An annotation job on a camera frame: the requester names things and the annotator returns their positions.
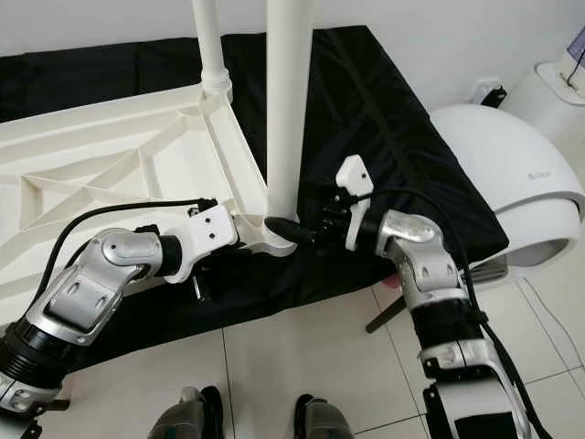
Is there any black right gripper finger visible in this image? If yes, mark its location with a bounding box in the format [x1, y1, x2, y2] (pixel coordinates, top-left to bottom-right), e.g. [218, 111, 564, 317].
[263, 216, 318, 244]

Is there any white plastic table top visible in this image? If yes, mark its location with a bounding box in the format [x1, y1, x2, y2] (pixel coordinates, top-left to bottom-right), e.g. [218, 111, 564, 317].
[0, 85, 298, 335]

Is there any white rounded appliance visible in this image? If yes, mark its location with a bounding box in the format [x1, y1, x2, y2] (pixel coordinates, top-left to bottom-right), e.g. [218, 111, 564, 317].
[430, 103, 585, 268]

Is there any silver robot right leg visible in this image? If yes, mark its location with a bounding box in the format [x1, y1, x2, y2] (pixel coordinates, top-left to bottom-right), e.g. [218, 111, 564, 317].
[294, 393, 353, 439]

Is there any white rounded bin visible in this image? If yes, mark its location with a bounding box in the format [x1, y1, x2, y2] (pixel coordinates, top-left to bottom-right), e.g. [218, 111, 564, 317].
[503, 59, 585, 147]

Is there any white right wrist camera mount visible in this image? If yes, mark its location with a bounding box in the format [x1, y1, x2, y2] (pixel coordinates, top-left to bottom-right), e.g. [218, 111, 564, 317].
[334, 155, 374, 251]

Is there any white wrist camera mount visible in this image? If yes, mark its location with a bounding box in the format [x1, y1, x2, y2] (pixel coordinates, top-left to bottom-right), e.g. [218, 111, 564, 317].
[334, 155, 374, 251]
[163, 203, 239, 283]

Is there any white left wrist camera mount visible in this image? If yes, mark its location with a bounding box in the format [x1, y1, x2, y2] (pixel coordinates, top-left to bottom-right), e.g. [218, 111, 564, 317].
[163, 203, 239, 283]

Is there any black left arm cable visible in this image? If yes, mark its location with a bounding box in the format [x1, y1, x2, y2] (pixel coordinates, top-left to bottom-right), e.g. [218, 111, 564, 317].
[37, 197, 220, 303]

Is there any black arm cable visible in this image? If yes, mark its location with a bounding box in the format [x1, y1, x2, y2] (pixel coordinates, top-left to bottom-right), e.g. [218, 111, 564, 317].
[37, 197, 220, 303]
[366, 187, 558, 439]

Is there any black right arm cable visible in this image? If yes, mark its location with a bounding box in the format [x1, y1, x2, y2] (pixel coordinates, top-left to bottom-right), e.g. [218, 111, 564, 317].
[366, 187, 558, 439]

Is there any white wall socket with plug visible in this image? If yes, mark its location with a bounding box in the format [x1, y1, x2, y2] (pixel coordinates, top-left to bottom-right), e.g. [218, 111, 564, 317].
[466, 80, 508, 109]

